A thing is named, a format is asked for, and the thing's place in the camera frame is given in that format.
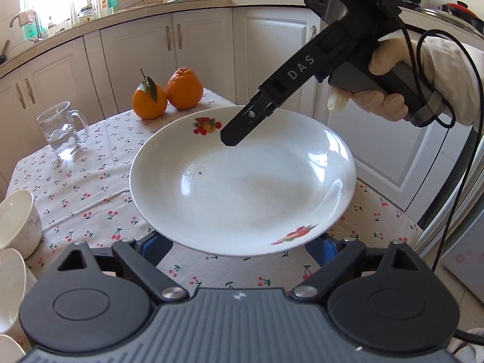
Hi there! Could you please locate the printed glass jar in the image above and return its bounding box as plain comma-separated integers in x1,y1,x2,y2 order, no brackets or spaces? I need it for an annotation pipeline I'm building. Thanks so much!
77,5,100,26

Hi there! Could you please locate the chrome faucet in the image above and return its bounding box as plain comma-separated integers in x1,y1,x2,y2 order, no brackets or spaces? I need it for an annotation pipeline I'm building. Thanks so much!
9,9,44,44

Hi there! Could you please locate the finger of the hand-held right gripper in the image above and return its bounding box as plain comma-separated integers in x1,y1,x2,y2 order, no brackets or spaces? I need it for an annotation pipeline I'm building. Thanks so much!
220,91,282,147

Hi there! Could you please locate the orange with green leaf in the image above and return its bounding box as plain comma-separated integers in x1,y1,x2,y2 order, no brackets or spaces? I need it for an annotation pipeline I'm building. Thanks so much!
132,69,168,120

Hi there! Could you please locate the person's right hand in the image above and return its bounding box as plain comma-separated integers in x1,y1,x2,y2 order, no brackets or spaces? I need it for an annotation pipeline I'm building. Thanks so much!
327,37,436,123

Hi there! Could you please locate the white plate with fruit print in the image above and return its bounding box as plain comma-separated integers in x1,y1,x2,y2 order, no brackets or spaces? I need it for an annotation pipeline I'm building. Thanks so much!
129,106,357,258

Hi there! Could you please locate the clear glass mug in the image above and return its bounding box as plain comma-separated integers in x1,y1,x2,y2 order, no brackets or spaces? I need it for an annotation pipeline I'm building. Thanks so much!
37,101,89,159

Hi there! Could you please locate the plain orange fruit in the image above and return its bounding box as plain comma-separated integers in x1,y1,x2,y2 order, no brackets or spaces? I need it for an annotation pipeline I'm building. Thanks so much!
166,67,204,110

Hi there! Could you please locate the white ceramic bowl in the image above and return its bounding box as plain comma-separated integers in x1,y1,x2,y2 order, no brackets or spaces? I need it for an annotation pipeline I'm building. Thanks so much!
0,248,29,333
0,190,43,250
0,333,25,363

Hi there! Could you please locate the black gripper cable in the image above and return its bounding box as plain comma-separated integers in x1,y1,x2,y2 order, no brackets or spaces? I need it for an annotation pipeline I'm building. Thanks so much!
393,4,484,273

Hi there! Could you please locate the black braided cable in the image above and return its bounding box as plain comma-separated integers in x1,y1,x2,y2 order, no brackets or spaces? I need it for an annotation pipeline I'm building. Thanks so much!
452,327,484,345

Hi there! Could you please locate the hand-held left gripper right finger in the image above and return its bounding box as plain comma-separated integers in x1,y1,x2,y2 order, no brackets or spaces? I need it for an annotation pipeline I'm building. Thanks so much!
290,234,434,304

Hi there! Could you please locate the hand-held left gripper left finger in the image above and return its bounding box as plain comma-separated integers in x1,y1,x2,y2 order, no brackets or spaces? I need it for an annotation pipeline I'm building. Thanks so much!
57,232,190,305

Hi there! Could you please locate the green dish soap bottle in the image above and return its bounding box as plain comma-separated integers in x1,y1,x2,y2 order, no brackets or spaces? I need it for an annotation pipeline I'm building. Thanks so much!
21,17,40,40

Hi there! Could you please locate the red lidded pot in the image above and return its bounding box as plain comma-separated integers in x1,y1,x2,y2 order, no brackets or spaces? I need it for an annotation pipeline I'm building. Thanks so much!
439,2,477,25

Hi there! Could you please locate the person's right forearm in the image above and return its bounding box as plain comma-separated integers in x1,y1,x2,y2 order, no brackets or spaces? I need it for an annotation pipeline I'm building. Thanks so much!
416,37,480,127

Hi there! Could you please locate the cherry print tablecloth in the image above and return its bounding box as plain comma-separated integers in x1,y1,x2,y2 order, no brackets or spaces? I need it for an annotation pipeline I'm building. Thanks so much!
5,87,424,296

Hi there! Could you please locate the kitchen countertop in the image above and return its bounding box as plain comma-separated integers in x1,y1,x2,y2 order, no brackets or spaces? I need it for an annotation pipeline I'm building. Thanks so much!
0,0,484,80

